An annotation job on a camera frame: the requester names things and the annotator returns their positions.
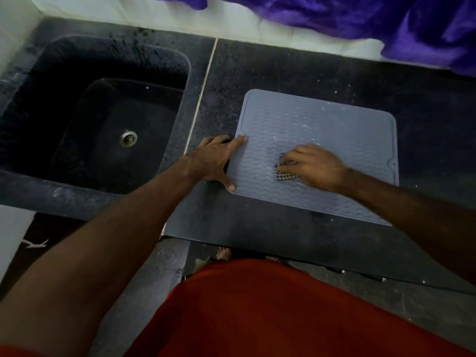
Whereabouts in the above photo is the person's right hand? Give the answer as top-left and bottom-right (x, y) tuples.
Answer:
(275, 144), (352, 194)

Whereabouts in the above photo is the person's left hand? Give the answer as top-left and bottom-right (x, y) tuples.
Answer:
(184, 134), (248, 192)

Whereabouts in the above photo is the grey ribbed silicone mat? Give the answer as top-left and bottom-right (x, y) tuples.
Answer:
(226, 89), (400, 227)

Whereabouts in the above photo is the black white checkered cloth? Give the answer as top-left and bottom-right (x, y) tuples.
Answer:
(274, 153), (300, 182)

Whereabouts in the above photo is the person's right forearm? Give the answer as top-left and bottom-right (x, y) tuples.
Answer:
(340, 168), (476, 287)

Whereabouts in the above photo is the person's left forearm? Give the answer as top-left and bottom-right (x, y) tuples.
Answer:
(0, 159), (201, 357)

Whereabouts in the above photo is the person's red garment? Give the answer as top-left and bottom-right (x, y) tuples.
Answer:
(124, 258), (476, 357)

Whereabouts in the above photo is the metal sink drain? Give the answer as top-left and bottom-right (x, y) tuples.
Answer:
(119, 129), (139, 148)

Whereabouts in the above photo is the olive green cloth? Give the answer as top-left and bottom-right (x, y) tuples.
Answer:
(193, 256), (213, 274)

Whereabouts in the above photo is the black stone sink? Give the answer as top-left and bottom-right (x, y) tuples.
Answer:
(0, 34), (191, 196)

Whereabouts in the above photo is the purple cloth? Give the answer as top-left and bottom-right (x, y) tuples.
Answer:
(148, 0), (476, 78)

